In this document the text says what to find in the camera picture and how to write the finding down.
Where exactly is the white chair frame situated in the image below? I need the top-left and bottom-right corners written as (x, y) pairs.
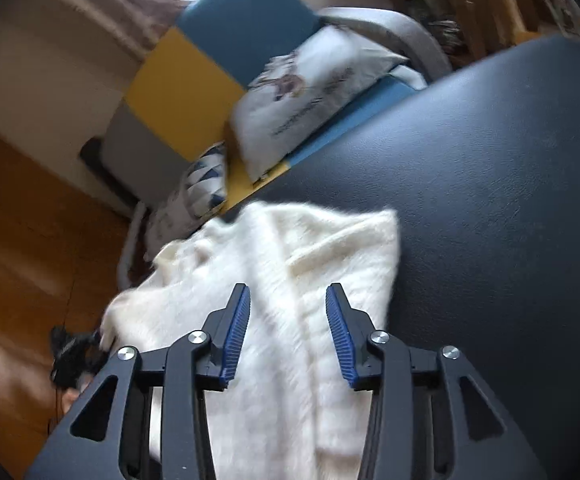
top-left (117, 200), bottom-right (148, 291)

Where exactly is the cream knit sweater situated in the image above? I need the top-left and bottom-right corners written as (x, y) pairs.
top-left (101, 202), bottom-right (403, 480)

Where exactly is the grey deer print pillow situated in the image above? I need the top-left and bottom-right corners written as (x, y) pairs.
top-left (225, 25), bottom-right (411, 183)

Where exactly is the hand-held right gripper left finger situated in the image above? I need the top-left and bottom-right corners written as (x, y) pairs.
top-left (25, 284), bottom-right (251, 480)

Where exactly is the grey yellow blue sofa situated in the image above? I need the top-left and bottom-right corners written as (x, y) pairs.
top-left (102, 0), bottom-right (453, 221)

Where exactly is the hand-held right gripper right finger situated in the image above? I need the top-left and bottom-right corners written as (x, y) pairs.
top-left (326, 284), bottom-right (540, 480)

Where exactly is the triangle pattern pillow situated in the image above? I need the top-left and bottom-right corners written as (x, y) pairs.
top-left (147, 142), bottom-right (228, 251)

